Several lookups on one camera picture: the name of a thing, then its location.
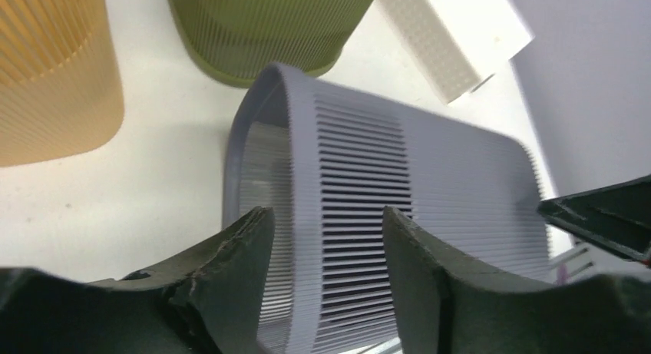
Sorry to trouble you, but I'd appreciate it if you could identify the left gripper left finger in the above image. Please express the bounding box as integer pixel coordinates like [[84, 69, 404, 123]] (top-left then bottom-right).
[[1, 207, 275, 353]]

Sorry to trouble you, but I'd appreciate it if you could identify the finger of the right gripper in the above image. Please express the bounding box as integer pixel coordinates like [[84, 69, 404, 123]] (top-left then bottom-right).
[[537, 175, 650, 263]]

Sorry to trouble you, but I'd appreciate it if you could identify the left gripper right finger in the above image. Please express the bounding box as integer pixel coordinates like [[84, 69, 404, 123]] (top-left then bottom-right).
[[382, 207, 650, 353]]

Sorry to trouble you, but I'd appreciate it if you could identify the grey slatted waste bin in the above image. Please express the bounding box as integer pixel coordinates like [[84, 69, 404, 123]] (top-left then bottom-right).
[[222, 64, 550, 353]]

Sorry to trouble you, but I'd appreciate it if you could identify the white perforated plastic basket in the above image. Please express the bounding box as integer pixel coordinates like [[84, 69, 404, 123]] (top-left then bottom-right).
[[378, 0, 534, 104]]

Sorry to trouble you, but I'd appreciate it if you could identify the yellow slatted waste bin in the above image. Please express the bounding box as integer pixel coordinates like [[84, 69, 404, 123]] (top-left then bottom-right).
[[1, 0, 124, 167]]

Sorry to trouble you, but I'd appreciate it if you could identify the green slatted waste bin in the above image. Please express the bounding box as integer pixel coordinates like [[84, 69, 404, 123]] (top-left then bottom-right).
[[168, 0, 374, 88]]

